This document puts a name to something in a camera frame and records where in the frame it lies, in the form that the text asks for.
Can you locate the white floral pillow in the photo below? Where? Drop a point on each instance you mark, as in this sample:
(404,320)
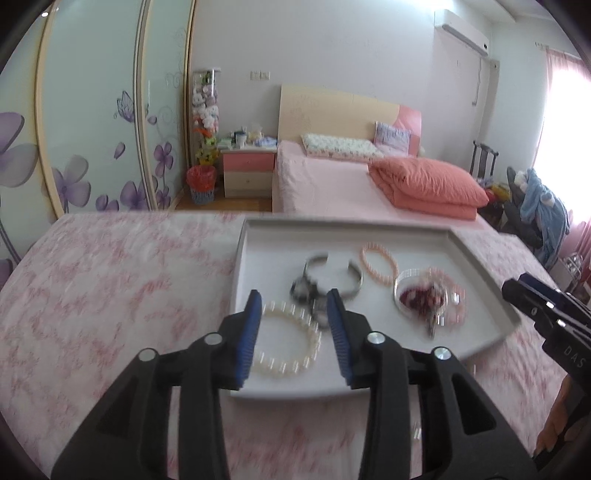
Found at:
(341,145)

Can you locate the purple pillow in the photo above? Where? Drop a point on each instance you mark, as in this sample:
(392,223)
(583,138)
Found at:
(391,137)

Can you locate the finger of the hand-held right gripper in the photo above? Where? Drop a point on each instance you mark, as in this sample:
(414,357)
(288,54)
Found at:
(570,307)
(531,304)

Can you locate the grey cardboard tray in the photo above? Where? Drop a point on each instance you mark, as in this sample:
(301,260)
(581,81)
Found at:
(277,249)

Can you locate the red trash bin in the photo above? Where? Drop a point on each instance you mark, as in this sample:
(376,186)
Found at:
(202,182)

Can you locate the dark wooden chair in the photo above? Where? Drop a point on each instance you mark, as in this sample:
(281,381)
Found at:
(485,159)

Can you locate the white air conditioner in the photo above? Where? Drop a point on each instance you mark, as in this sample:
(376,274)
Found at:
(461,30)

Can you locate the white mug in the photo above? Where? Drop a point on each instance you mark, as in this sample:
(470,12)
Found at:
(240,139)

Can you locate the pink and beige nightstand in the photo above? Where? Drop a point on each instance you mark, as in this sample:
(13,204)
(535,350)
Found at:
(247,173)

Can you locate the pink curtain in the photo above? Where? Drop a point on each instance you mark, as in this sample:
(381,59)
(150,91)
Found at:
(554,83)

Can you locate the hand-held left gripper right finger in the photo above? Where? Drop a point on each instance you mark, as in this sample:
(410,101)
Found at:
(339,341)

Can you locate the clear tube of plush toys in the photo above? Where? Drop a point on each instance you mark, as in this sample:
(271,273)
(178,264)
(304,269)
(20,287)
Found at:
(205,110)

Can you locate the beige and pink headboard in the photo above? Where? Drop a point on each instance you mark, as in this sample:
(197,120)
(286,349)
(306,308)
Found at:
(332,108)

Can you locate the white light switch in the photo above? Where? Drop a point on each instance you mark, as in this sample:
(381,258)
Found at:
(260,74)

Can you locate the flower print wardrobe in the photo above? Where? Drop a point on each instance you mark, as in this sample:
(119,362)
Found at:
(92,115)

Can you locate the person's right hand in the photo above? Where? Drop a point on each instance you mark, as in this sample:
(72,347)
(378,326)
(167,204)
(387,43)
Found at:
(551,434)

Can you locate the pink bed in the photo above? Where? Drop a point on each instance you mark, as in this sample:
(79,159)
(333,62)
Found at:
(323,184)

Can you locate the folded orange quilt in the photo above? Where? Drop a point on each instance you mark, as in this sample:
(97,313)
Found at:
(429,184)

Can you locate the thin silver bangle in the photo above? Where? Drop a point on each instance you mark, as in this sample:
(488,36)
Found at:
(396,293)

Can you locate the blue plush robe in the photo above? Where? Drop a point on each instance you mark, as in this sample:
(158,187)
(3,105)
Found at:
(545,212)

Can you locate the pink floral tablecloth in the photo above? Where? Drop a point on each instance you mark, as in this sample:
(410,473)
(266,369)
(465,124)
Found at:
(115,286)

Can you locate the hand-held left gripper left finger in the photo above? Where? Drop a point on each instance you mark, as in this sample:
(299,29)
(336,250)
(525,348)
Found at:
(244,341)

